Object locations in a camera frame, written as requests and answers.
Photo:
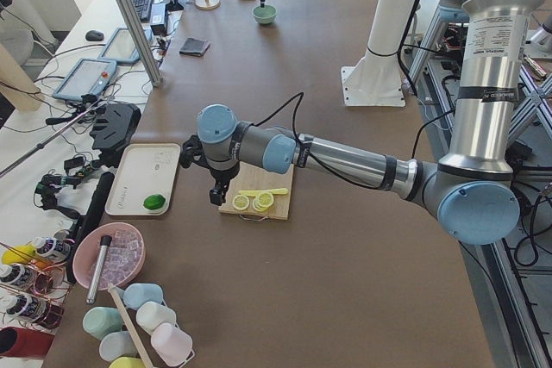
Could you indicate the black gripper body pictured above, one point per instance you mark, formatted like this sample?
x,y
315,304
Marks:
x,y
220,176

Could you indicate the light green bowl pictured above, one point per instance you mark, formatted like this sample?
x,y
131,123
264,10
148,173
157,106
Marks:
x,y
264,14

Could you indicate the pink bowl with ice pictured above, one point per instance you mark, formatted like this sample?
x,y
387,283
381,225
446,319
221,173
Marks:
x,y
124,259

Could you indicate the metal tube in bowl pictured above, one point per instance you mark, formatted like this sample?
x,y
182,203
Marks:
x,y
105,242

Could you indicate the single lemon slice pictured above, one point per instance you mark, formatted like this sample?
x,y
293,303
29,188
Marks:
x,y
240,202

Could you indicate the bamboo cutting board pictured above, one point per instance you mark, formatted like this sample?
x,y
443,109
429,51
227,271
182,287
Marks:
x,y
255,178

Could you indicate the green lime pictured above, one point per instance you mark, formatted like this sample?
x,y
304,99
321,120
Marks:
x,y
154,202

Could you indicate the yellow plastic knife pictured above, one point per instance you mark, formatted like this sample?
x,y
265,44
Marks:
x,y
253,193

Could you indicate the cream tray with bear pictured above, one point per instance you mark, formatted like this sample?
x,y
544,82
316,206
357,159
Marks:
x,y
145,169

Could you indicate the folded grey cloth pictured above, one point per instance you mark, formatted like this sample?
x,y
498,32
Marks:
x,y
194,47

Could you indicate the pastel blue cup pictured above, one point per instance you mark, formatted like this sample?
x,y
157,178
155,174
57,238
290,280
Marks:
x,y
139,293

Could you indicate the white cup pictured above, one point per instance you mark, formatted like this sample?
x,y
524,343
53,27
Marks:
x,y
151,314

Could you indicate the pink cup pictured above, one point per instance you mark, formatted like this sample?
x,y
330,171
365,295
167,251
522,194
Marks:
x,y
172,344

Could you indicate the blue teach pendant tablet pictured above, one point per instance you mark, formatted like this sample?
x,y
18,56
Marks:
x,y
87,77

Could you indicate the pastel green cup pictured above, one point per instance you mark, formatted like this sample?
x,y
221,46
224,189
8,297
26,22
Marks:
x,y
101,321

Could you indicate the black computer mouse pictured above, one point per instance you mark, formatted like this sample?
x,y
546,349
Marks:
x,y
94,35

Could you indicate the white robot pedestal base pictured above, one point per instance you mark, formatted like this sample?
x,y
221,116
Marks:
x,y
375,81

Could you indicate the aluminium frame post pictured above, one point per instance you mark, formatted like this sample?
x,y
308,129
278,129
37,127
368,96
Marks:
x,y
135,28

